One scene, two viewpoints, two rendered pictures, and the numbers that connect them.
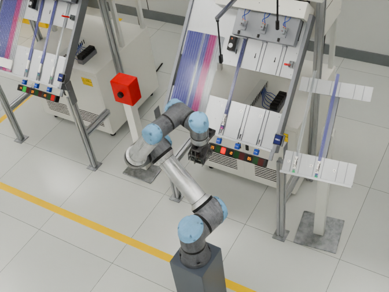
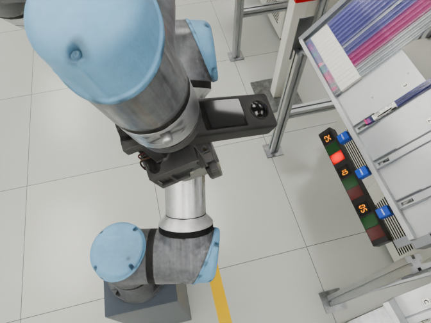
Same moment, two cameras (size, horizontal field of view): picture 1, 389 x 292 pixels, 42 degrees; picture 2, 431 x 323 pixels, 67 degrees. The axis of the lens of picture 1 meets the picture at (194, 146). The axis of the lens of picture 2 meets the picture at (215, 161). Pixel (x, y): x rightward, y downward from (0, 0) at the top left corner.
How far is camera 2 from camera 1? 183 cm
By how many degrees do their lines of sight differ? 30
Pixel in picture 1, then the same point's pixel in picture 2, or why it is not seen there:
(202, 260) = (125, 298)
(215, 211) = (182, 264)
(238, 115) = (417, 125)
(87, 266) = not seen: hidden behind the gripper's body
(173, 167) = not seen: hidden behind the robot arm
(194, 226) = (117, 259)
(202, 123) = (57, 42)
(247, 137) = (394, 175)
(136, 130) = (286, 43)
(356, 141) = not seen: outside the picture
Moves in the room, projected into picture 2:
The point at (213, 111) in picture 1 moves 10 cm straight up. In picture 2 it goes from (381, 83) to (399, 53)
